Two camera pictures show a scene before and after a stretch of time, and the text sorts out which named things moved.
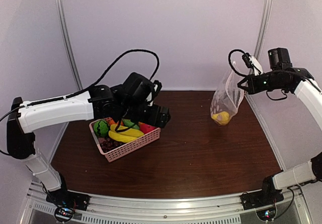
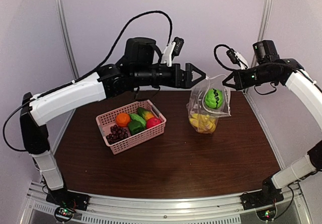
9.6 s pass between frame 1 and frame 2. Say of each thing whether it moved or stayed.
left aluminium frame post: stayed
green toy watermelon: moved
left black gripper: moved
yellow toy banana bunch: moved
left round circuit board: stayed
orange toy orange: moved
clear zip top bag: moved
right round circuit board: stayed
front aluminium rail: stayed
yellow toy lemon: moved
